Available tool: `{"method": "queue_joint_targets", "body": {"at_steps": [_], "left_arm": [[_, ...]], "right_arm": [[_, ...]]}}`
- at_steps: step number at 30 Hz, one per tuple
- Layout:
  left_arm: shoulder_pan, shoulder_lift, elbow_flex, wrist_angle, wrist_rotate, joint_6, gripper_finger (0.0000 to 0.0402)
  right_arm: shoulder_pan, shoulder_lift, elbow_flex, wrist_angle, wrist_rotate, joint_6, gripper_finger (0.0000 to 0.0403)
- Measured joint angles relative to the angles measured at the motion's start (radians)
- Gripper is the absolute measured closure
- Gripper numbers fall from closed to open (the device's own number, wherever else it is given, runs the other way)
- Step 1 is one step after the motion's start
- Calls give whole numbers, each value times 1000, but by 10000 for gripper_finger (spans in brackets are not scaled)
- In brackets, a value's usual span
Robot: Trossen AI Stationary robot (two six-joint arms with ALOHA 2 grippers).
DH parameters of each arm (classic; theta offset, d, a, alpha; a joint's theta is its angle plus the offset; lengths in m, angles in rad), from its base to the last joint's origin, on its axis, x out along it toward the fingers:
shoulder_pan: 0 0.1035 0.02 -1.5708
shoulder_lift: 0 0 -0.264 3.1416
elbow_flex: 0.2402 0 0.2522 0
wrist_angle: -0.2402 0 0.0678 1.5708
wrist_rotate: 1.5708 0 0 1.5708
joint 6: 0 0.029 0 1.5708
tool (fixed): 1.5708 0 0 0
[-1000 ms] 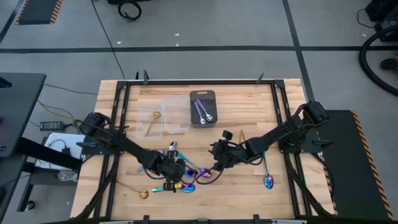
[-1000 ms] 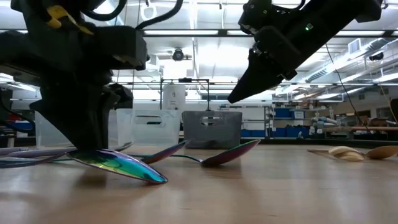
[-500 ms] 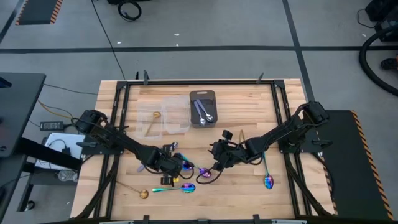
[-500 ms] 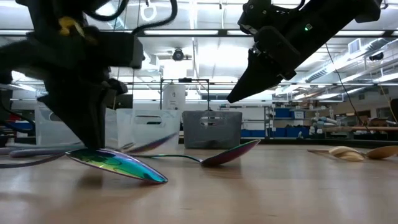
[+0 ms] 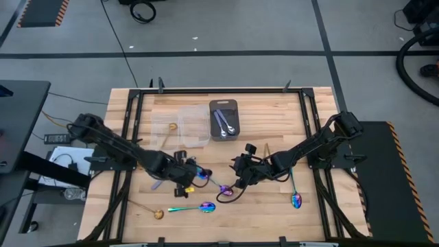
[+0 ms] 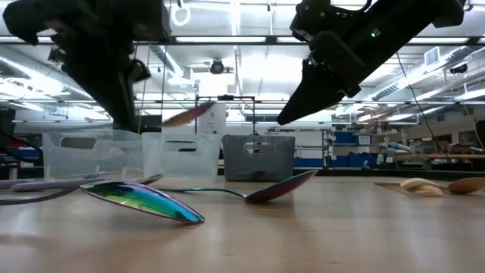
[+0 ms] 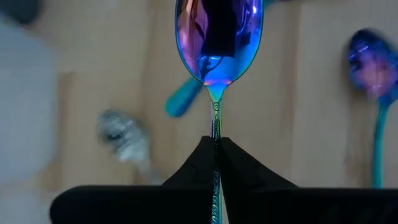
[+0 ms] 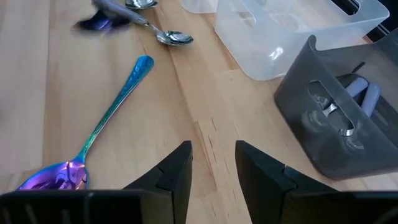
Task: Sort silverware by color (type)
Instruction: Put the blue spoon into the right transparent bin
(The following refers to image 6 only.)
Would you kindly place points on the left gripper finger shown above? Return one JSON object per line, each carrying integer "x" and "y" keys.
{"x": 119, "y": 106}

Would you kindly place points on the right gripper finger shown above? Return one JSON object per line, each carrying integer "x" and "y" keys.
{"x": 310, "y": 95}

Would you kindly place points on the clear plastic bin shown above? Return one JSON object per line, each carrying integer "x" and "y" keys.
{"x": 182, "y": 163}
{"x": 113, "y": 163}

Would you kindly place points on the rainbow metal spoon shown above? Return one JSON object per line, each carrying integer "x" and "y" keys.
{"x": 144, "y": 201}
{"x": 280, "y": 190}
{"x": 187, "y": 115}

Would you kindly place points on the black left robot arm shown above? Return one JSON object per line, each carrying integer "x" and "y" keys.
{"x": 94, "y": 19}

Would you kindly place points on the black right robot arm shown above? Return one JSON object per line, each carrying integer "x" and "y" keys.
{"x": 409, "y": 30}

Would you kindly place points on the black monitor box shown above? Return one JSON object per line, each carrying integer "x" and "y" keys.
{"x": 149, "y": 125}

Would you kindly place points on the shelf with blue bins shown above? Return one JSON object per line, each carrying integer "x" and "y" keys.
{"x": 345, "y": 137}

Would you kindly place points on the overhead light bar beam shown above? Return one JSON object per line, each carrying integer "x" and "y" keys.
{"x": 271, "y": 39}

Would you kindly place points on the grey plastic bin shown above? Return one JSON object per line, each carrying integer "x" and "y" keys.
{"x": 257, "y": 167}

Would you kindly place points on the white ceiling vent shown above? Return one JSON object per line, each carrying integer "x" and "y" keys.
{"x": 432, "y": 57}

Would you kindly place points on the white sheet on stand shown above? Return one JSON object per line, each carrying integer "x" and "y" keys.
{"x": 218, "y": 121}

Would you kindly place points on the dark monitor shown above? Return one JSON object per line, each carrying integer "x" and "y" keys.
{"x": 7, "y": 117}

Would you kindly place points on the black ceiling device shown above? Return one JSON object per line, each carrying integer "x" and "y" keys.
{"x": 458, "y": 69}

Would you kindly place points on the long wooden plank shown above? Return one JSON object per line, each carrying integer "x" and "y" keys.
{"x": 454, "y": 156}

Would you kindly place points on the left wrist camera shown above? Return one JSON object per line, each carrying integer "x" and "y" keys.
{"x": 140, "y": 70}

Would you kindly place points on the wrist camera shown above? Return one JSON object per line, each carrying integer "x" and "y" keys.
{"x": 140, "y": 70}
{"x": 310, "y": 19}

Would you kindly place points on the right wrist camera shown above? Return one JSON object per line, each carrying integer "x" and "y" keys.
{"x": 310, "y": 19}

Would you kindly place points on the black metal stand frame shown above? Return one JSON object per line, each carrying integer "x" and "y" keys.
{"x": 225, "y": 97}

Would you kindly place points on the round ceiling camera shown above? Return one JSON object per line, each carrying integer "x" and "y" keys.
{"x": 217, "y": 67}

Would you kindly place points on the black aluminium table frame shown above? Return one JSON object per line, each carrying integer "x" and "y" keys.
{"x": 379, "y": 173}

